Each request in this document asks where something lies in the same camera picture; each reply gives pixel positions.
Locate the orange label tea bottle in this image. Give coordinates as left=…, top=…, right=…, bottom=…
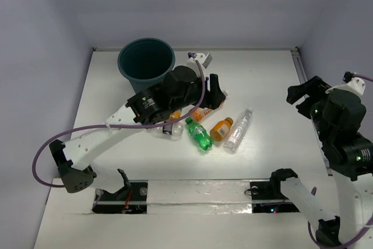
left=189, top=90, right=229, bottom=122

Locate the small orange juice bottle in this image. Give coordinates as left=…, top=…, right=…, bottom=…
left=210, top=117, right=234, bottom=142

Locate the large clear plastic bottle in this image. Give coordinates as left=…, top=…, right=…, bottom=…
left=224, top=109, right=253, bottom=153

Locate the yellow blue label bottle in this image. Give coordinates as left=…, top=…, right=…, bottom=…
left=167, top=110, right=181, bottom=122

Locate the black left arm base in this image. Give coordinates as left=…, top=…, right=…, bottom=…
left=92, top=181, right=148, bottom=214

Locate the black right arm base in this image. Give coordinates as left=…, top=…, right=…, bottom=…
left=244, top=181, right=299, bottom=214

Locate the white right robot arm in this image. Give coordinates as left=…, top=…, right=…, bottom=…
left=268, top=72, right=372, bottom=248

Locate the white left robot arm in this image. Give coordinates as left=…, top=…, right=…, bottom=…
left=49, top=66, right=226, bottom=199

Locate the dark green plastic bin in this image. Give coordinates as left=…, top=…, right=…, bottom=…
left=117, top=38, right=175, bottom=93

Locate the green soda bottle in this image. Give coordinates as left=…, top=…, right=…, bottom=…
left=185, top=117, right=214, bottom=155

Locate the clear bottle black label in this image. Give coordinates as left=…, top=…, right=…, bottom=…
left=149, top=122, right=184, bottom=141

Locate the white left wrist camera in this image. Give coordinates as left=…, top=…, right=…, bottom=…
left=186, top=52, right=213, bottom=72

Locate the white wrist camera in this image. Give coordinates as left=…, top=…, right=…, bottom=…
left=186, top=52, right=213, bottom=72
left=325, top=71, right=365, bottom=97

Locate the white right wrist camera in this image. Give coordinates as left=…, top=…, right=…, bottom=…
left=325, top=71, right=365, bottom=97

